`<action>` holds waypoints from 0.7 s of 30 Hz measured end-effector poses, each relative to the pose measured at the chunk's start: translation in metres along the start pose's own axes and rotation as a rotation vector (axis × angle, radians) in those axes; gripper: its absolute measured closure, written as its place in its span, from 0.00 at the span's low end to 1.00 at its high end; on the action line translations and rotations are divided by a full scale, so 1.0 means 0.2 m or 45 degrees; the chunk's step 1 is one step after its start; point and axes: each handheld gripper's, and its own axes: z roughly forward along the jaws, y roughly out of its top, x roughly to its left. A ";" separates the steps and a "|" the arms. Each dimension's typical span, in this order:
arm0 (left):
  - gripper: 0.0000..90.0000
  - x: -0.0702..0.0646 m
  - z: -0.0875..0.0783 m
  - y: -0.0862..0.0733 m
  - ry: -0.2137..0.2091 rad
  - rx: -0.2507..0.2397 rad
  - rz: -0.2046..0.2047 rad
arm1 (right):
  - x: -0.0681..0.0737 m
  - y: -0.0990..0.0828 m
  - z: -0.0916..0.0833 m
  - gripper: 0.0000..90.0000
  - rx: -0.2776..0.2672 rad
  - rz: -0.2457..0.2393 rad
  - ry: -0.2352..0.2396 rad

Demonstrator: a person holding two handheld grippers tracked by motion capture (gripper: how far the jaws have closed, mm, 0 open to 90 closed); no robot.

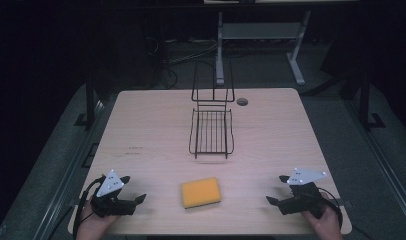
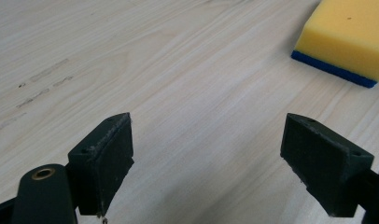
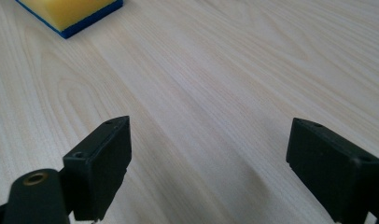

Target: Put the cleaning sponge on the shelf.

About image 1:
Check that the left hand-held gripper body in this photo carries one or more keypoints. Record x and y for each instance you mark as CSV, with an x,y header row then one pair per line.
x,y
109,185

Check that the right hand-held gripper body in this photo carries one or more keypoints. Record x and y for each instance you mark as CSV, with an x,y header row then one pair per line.
x,y
302,200

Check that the yellow sponge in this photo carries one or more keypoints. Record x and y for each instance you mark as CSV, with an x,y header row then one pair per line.
x,y
201,192

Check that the person's right hand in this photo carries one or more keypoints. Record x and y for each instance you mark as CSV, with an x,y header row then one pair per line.
x,y
324,225

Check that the person's left hand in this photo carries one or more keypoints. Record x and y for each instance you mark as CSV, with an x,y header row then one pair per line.
x,y
94,225

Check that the black metal stand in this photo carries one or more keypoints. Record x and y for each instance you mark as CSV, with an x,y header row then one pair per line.
x,y
89,100
365,100

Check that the grey metal floor rail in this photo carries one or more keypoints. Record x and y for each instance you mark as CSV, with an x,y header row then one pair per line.
x,y
67,173
381,160

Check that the grey metal desk frame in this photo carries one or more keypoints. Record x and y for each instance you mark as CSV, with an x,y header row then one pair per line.
x,y
261,31

